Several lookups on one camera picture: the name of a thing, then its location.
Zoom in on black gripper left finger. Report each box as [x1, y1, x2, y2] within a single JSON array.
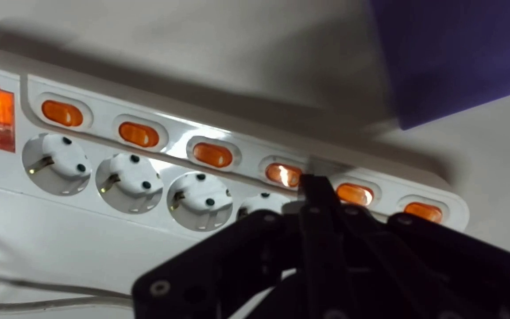
[[132, 173, 330, 319]]

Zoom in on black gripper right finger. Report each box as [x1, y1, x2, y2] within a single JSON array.
[[319, 173, 510, 319]]

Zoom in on white power strip orange switches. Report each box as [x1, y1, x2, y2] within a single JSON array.
[[0, 49, 473, 239]]

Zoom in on purple mat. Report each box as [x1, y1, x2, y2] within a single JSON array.
[[369, 0, 510, 131]]

